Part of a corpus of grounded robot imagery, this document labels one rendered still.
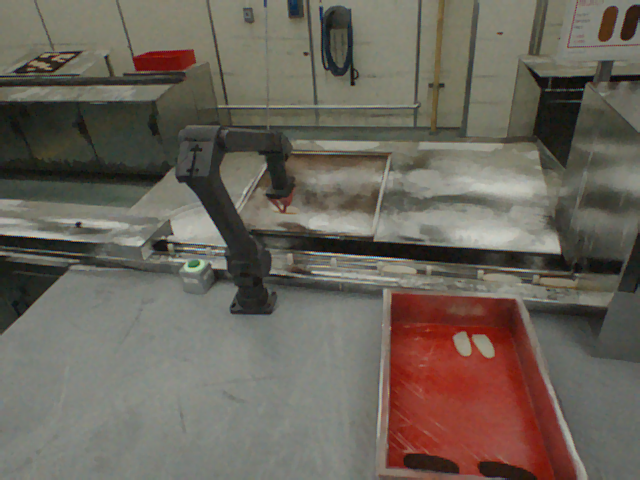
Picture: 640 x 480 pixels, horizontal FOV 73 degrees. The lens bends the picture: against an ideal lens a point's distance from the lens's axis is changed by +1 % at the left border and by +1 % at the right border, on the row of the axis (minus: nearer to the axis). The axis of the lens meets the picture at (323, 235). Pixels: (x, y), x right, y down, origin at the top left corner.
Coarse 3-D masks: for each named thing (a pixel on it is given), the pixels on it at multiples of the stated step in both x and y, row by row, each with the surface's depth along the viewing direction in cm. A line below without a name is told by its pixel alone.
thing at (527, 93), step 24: (528, 72) 281; (552, 72) 246; (576, 72) 241; (624, 72) 232; (528, 96) 276; (552, 96) 241; (576, 96) 238; (528, 120) 270; (552, 120) 247; (576, 120) 244; (552, 144) 254
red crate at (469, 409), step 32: (416, 352) 103; (448, 352) 102; (480, 352) 101; (512, 352) 101; (416, 384) 95; (448, 384) 94; (480, 384) 94; (512, 384) 93; (416, 416) 88; (448, 416) 88; (480, 416) 87; (512, 416) 87; (416, 448) 83; (448, 448) 82; (480, 448) 82; (512, 448) 81; (544, 448) 81
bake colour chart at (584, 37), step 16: (576, 0) 140; (592, 0) 139; (608, 0) 138; (624, 0) 137; (576, 16) 142; (592, 16) 141; (608, 16) 140; (624, 16) 139; (576, 32) 145; (592, 32) 144; (608, 32) 143; (624, 32) 142; (560, 48) 148; (576, 48) 147; (592, 48) 146; (608, 48) 145; (624, 48) 144
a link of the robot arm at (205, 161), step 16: (192, 128) 89; (208, 128) 89; (224, 128) 91; (192, 144) 88; (208, 144) 87; (192, 160) 87; (208, 160) 86; (176, 176) 87; (192, 176) 87; (208, 176) 85; (208, 192) 90; (224, 192) 95; (208, 208) 95; (224, 208) 96; (224, 224) 99; (240, 224) 104; (224, 240) 105; (240, 240) 105; (224, 256) 113; (240, 256) 110; (256, 256) 111; (256, 272) 114
